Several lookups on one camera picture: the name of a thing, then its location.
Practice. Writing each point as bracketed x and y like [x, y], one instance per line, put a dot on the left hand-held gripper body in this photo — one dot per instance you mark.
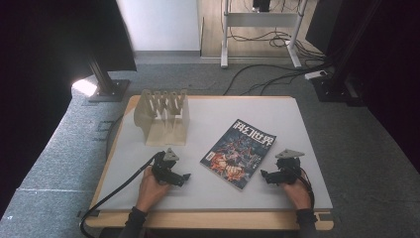
[162, 167]

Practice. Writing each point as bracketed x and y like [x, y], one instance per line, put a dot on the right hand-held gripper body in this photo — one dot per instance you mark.
[289, 167]

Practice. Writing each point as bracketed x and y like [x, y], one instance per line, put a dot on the person's left hand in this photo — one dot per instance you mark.
[150, 191]

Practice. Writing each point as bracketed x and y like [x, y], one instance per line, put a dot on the person's right hand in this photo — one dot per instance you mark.
[297, 195]

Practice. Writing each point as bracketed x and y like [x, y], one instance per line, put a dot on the white table mat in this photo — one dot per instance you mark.
[211, 198]

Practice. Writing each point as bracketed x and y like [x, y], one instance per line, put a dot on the colourful magazine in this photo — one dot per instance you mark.
[239, 153]

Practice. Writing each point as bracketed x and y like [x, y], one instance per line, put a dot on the beige file rack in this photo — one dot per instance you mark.
[165, 120]

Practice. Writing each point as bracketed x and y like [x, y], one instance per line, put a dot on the black metal stand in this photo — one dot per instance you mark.
[107, 86]
[333, 87]

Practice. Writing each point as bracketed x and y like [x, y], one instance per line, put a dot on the white power strip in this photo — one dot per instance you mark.
[315, 74]

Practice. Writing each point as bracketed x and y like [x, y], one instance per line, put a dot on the white panel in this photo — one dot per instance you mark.
[161, 24]

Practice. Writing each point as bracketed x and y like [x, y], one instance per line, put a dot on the black curtain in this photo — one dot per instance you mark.
[49, 49]

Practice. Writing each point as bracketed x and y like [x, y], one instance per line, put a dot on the white desk frame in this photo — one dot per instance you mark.
[261, 20]

